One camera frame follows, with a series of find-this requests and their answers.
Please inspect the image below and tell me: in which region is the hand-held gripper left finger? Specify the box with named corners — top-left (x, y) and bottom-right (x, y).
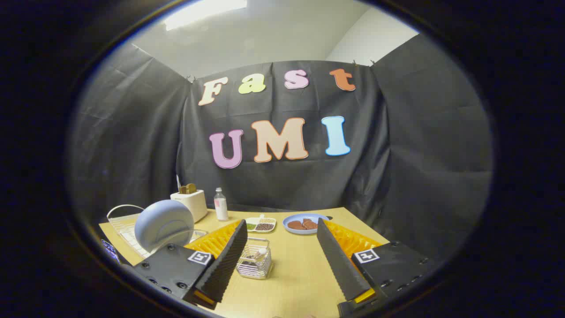
top-left (132, 219), bottom-right (249, 310)

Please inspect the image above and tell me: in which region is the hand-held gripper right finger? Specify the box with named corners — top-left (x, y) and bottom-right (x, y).
top-left (316, 217), bottom-right (440, 318)

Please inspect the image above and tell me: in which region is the metal wire basket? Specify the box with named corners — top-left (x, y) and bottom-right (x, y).
top-left (236, 238), bottom-right (273, 280)

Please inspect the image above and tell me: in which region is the spoon with pink striped handle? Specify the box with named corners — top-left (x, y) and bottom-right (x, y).
top-left (245, 247), bottom-right (268, 265)

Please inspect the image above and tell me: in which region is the large blue plate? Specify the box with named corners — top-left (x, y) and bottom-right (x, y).
top-left (134, 200), bottom-right (195, 253)

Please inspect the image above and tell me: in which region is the white wire dish rack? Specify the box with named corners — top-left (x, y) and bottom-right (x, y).
top-left (107, 204), bottom-right (208, 259)

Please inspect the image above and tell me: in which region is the white divided dish with seeds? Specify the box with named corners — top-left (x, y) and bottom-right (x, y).
top-left (245, 215), bottom-right (277, 233)

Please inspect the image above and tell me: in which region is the small blue plate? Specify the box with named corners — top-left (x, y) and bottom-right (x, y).
top-left (282, 213), bottom-right (329, 235)

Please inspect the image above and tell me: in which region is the clear bottle with pink label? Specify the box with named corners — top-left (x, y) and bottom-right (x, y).
top-left (214, 187), bottom-right (229, 221)

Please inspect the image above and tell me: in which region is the white toaster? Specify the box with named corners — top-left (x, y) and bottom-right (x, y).
top-left (170, 189), bottom-right (208, 223)

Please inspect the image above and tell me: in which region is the black backdrop cloth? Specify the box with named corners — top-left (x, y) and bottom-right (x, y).
top-left (66, 33), bottom-right (494, 265)

